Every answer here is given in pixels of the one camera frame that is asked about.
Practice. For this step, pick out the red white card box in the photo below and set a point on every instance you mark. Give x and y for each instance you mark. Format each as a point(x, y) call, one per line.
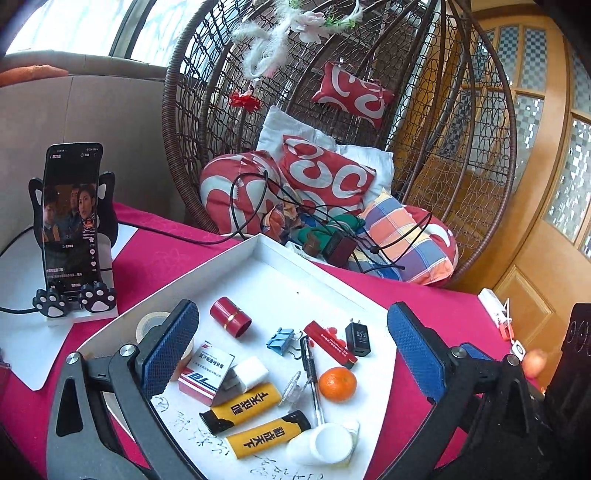
point(207, 374)

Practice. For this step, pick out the white paper sheet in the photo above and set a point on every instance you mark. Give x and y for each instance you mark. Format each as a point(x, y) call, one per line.
point(27, 350)

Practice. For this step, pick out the beige packing tape roll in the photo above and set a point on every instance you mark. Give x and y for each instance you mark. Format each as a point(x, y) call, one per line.
point(152, 323)

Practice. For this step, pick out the large red white seat cushion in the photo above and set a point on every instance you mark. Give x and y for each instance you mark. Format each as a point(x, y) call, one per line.
point(221, 184)

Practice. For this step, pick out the white plastic bottle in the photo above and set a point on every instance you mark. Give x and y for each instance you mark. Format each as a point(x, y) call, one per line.
point(323, 445)

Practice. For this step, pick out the blue binder clip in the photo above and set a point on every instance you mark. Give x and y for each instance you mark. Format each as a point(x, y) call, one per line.
point(279, 339)

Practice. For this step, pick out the plaid pillow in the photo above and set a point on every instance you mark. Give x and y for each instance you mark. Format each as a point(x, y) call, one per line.
point(397, 230)

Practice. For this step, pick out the window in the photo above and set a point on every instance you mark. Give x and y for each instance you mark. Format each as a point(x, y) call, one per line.
point(69, 27)

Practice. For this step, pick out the white feather decoration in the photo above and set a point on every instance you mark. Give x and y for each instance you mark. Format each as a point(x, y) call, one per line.
point(272, 41)

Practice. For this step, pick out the white cardboard tray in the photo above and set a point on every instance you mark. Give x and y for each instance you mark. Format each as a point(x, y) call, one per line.
point(277, 277)

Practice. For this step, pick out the yellow black lighter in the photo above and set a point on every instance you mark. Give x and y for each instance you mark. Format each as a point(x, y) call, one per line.
point(244, 406)
point(268, 436)

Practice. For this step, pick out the beige sofa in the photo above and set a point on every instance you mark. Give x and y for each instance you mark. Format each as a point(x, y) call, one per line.
point(92, 115)

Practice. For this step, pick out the wooden door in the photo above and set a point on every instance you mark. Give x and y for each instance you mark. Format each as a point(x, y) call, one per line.
point(526, 277)

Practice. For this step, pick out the red flower ornament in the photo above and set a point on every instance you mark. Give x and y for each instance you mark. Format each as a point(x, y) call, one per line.
point(244, 99)

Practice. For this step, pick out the orange blue crumpled cloth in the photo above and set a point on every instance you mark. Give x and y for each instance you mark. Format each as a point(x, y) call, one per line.
point(277, 221)

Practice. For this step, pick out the white charger plug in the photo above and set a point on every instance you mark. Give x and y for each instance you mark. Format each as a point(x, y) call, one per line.
point(251, 371)

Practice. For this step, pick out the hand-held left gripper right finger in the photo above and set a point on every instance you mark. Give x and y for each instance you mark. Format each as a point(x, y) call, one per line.
point(415, 350)

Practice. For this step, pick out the black cat phone stand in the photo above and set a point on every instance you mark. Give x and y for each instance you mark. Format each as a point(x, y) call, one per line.
point(108, 207)

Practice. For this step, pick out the white pillow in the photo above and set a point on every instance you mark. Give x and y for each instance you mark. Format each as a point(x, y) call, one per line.
point(277, 127)

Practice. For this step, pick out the black charger plug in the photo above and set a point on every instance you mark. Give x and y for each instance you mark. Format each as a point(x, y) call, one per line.
point(358, 339)

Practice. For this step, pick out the small brown block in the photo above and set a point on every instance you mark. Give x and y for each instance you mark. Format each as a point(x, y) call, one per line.
point(314, 243)

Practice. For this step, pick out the small red white headrest cushion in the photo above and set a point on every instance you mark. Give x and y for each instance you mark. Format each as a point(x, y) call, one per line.
point(351, 94)

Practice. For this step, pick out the red rectangular lighter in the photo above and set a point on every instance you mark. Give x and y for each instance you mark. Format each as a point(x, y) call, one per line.
point(330, 345)

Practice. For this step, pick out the black smartphone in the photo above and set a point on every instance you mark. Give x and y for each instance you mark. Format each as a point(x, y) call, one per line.
point(69, 221)

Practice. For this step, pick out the red apple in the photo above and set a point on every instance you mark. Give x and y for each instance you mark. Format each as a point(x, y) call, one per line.
point(534, 364)

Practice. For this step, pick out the square red white cushion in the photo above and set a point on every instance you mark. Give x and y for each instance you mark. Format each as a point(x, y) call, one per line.
point(323, 170)

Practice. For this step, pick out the clear plastic clip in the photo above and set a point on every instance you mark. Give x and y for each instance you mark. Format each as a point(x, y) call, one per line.
point(292, 392)

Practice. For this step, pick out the red tube with gold band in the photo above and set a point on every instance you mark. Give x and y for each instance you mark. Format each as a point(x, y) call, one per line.
point(228, 316)

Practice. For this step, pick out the magenta tablecloth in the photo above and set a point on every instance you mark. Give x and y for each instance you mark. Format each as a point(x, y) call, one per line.
point(438, 295)

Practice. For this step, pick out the black pen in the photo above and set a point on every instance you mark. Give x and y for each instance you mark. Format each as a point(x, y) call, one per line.
point(310, 364)

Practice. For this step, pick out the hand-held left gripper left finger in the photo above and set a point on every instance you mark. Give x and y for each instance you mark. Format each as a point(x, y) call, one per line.
point(168, 350)

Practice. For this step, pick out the wicker hanging chair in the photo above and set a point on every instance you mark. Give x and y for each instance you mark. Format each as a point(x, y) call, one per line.
point(194, 115)

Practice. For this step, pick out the orange cushion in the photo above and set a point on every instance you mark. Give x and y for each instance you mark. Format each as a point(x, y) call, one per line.
point(27, 76)

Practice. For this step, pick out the white power strip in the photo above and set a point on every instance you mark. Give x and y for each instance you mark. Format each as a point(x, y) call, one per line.
point(299, 250)

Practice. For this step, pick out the maroon box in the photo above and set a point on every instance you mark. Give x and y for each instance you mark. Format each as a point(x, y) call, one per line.
point(338, 249)

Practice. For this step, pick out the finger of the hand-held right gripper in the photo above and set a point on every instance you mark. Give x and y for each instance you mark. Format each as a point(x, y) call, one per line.
point(475, 351)

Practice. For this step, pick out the green cloth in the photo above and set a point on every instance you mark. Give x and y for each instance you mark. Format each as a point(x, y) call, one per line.
point(346, 221)

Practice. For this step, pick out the tangerine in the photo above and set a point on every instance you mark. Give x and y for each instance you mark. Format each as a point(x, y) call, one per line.
point(338, 384)

